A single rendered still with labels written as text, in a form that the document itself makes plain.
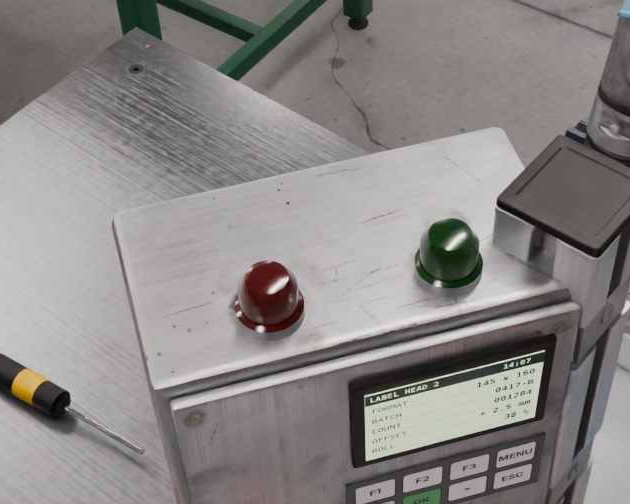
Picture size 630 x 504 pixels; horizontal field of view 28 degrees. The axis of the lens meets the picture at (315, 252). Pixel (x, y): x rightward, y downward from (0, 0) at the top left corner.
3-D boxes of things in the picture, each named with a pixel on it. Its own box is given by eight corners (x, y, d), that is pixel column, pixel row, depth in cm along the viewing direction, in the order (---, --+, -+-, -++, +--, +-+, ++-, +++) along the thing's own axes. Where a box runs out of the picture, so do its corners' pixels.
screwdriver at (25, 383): (-16, 383, 125) (-24, 365, 123) (4, 362, 126) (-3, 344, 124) (140, 475, 117) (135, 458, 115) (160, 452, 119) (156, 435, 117)
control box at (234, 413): (168, 458, 65) (107, 208, 51) (477, 379, 67) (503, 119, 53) (209, 638, 59) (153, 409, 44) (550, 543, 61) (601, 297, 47)
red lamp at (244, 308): (228, 295, 47) (223, 255, 46) (295, 279, 48) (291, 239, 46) (244, 348, 46) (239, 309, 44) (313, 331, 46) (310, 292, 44)
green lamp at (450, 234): (405, 253, 48) (405, 213, 47) (468, 238, 49) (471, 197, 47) (426, 303, 47) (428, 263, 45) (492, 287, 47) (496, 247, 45)
